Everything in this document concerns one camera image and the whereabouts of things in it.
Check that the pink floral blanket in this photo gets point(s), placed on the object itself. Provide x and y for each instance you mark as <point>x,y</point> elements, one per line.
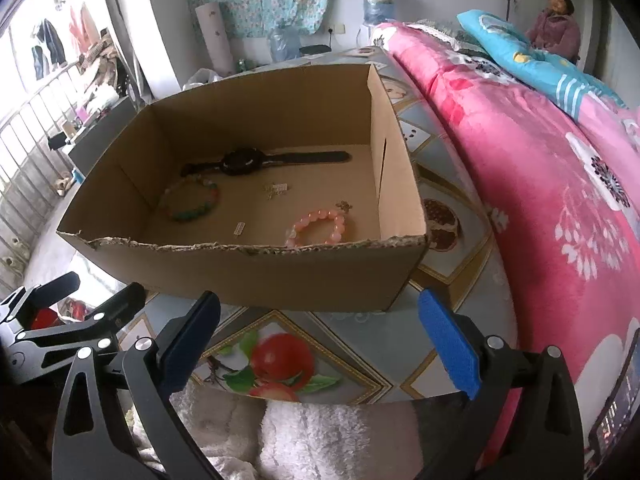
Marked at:
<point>525,185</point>

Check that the black wristwatch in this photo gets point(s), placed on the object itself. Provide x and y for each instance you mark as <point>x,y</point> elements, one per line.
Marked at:
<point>240,160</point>

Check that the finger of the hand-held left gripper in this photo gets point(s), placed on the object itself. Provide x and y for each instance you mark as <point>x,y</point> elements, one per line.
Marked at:
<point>50,287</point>
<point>120,305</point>

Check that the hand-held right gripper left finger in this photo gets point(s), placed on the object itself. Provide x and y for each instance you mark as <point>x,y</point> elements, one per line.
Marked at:
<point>187,345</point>

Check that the small white tag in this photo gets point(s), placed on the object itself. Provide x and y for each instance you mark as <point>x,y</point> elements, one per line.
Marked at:
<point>240,227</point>

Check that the dark hanging jacket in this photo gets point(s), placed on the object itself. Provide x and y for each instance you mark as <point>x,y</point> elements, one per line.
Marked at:
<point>47,47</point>

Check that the clutter pile on cabinet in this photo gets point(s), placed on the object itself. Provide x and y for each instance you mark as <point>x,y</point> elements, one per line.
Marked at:
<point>102,70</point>

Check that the metal railing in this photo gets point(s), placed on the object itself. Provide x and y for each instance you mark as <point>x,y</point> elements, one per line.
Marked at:
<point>25,160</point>

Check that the grey cabinet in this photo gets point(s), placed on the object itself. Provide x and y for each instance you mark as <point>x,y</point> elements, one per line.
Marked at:
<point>100,135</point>

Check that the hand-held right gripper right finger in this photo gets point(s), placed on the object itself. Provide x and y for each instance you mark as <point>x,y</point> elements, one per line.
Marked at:
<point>450,345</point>

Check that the blue water jug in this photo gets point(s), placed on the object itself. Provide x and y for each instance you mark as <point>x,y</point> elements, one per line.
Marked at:
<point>377,5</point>

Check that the pink hanging garment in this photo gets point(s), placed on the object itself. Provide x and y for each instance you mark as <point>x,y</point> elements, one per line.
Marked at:
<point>80,22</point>

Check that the clear plastic jug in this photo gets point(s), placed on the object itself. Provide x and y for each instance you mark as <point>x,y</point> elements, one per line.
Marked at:
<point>284,45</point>

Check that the brown cardboard box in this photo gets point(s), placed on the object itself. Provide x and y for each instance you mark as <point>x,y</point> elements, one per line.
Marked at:
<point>300,280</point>

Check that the white fuzzy robe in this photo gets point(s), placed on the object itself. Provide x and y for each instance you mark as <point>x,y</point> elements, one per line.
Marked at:
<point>310,440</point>

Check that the white plastic bag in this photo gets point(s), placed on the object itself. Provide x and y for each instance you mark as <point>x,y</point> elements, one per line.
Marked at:
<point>200,80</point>

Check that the fruit print tablecloth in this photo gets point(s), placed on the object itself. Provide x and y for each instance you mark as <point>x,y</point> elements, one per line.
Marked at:
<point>350,355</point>

